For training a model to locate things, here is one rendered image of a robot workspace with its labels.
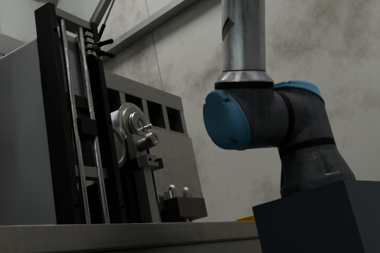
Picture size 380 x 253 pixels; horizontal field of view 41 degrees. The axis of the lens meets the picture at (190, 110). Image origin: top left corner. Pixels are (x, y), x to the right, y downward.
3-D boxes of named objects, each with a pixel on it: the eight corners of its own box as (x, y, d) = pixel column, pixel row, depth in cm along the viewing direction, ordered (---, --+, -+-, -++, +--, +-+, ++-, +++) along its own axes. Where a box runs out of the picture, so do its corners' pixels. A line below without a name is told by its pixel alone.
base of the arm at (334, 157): (369, 183, 103) (355, 138, 106) (336, 183, 91) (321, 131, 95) (305, 202, 112) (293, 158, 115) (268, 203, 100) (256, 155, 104)
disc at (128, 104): (122, 146, 142) (115, 97, 147) (121, 147, 143) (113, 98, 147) (154, 152, 155) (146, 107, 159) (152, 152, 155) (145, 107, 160)
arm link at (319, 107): (348, 136, 103) (329, 75, 107) (296, 139, 96) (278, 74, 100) (310, 153, 112) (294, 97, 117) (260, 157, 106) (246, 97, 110)
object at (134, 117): (137, 107, 152) (151, 125, 154) (132, 109, 152) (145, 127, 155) (129, 121, 146) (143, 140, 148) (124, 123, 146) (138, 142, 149)
